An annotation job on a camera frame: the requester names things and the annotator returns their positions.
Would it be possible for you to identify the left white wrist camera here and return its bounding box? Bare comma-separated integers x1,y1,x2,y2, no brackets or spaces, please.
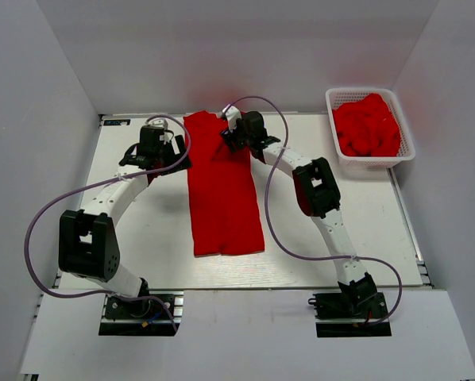
148,118,172,144

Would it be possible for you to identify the red t shirts pile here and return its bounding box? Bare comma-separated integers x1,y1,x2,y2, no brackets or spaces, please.
333,93,401,157

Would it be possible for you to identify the white plastic basket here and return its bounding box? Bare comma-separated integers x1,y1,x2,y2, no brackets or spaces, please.
326,87,415,169

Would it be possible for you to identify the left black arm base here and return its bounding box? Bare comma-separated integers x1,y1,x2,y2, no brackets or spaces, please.
98,292,183,337

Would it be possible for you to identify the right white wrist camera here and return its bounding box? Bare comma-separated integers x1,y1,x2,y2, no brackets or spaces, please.
220,104,241,132

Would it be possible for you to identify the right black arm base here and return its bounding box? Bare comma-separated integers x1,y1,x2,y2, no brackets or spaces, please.
307,292,392,338

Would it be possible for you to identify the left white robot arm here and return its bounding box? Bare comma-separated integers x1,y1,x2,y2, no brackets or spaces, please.
58,118,191,317

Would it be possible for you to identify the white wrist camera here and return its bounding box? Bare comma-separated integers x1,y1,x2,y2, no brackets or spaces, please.
148,118,172,144
220,104,241,132

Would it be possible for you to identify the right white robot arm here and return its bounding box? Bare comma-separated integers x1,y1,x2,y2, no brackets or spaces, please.
221,106,377,317

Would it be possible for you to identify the red t shirt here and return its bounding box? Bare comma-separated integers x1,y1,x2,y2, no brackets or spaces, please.
183,110,265,257

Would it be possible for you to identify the blue table label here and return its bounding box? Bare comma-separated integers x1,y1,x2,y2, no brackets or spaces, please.
102,119,131,126

